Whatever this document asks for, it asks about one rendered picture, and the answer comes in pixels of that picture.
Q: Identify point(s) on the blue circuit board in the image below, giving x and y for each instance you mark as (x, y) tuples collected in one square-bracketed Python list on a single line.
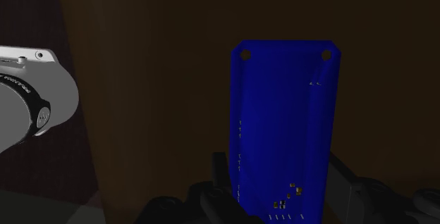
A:
[(282, 130)]

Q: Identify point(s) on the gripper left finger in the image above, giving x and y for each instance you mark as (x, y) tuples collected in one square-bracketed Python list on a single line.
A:
[(213, 195)]

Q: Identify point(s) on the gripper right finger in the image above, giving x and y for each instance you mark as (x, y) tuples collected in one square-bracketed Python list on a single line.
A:
[(361, 195)]

